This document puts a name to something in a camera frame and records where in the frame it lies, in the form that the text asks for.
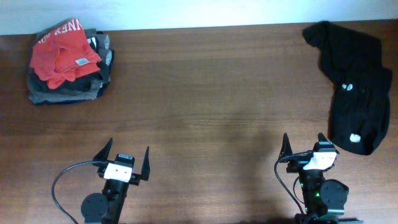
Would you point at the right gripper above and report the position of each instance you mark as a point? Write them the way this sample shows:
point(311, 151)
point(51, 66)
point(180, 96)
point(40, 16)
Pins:
point(296, 166)

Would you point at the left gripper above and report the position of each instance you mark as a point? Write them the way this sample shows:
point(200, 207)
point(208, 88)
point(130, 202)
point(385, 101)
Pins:
point(135, 178)

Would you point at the black t-shirt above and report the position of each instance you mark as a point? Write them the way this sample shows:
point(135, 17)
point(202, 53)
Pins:
point(352, 61)

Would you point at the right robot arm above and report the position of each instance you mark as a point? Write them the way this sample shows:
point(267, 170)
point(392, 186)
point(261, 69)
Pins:
point(323, 199)

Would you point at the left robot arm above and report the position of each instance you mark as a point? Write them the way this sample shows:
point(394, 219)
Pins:
point(106, 206)

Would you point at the dark folded garment stack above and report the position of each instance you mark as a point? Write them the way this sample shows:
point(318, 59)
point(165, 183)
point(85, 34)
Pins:
point(77, 85)

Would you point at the grey folded garment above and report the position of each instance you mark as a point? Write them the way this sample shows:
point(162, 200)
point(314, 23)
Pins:
point(62, 95)

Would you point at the red folded t-shirt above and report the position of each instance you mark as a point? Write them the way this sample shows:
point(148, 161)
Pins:
point(64, 54)

